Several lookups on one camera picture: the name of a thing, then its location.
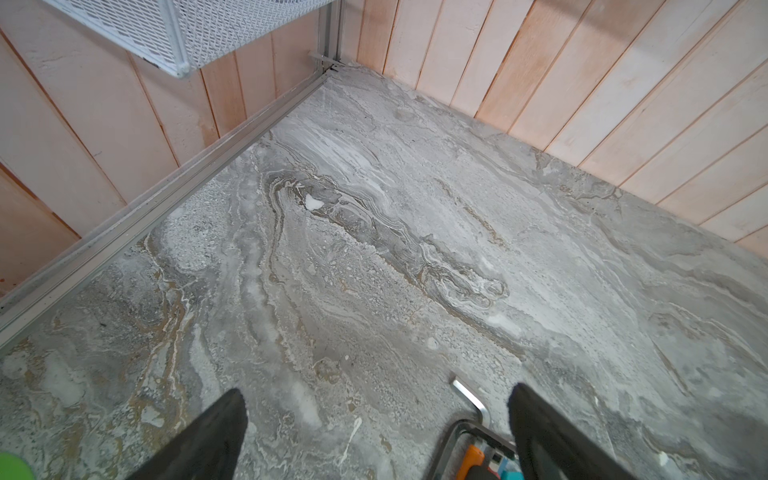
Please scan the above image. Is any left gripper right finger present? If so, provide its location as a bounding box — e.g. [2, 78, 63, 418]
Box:
[507, 383, 633, 479]

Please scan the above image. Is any green plastic cup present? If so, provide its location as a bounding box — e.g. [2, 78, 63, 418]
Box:
[0, 452, 35, 480]

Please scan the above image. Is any silver hex key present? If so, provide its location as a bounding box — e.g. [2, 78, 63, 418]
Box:
[450, 375, 491, 428]

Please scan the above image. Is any white wire mesh shelf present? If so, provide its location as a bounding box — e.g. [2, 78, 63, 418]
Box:
[48, 0, 328, 78]

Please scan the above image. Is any yellow black utility knife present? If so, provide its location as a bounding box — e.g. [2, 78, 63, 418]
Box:
[425, 419, 517, 479]

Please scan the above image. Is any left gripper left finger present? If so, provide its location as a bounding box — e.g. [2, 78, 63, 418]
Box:
[129, 388, 248, 479]

